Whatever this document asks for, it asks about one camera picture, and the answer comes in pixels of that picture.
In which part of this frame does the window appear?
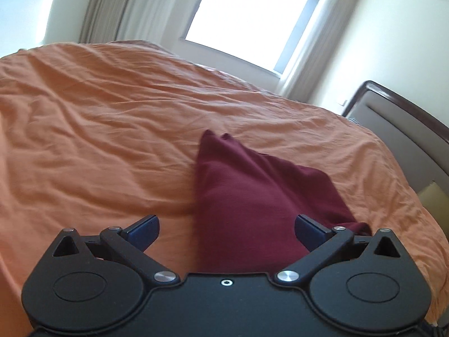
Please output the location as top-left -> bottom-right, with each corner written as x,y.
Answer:
179,0 -> 338,76

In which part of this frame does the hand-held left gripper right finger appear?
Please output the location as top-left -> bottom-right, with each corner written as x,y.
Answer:
275,213 -> 401,285

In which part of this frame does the orange bed sheet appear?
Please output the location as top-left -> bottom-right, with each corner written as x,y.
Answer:
0,40 -> 443,324

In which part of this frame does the pale yellow pillow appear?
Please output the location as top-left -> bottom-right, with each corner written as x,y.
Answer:
418,182 -> 449,220

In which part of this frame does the maroon shirt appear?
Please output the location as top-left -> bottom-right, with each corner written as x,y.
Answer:
191,129 -> 373,275

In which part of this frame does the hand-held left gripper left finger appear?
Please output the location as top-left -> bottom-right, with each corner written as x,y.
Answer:
51,215 -> 178,286

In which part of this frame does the beige curtain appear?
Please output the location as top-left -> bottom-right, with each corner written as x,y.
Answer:
280,0 -> 363,103
79,0 -> 215,55

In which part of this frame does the brown padded headboard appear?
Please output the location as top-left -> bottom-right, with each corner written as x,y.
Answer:
342,80 -> 449,239

